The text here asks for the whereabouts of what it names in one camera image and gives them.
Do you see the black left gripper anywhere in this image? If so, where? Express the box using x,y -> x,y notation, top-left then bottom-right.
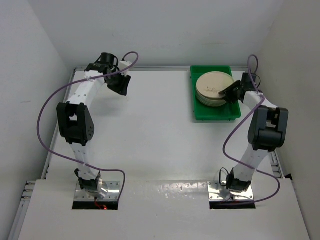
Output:
105,68 -> 131,96

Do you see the beige plate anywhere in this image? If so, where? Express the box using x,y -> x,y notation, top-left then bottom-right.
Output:
195,71 -> 235,99
196,93 -> 227,108

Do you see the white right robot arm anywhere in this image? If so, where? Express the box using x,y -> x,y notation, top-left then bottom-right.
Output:
219,72 -> 289,193

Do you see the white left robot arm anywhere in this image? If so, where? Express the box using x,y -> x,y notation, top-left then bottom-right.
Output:
56,59 -> 132,199

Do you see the green plastic bin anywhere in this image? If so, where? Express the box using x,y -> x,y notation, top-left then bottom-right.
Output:
190,65 -> 241,121

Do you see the white front cover board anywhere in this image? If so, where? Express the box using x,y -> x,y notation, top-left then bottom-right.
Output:
19,179 -> 309,240

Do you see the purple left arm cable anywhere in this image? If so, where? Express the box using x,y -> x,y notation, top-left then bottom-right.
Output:
36,51 -> 140,201

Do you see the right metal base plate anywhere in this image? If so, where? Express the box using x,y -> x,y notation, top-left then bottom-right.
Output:
207,181 -> 254,202

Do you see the metal base plate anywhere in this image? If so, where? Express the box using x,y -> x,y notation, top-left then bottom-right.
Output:
73,181 -> 121,202
207,181 -> 254,202

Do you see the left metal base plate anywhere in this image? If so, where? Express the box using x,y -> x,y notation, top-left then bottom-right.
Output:
73,181 -> 121,202

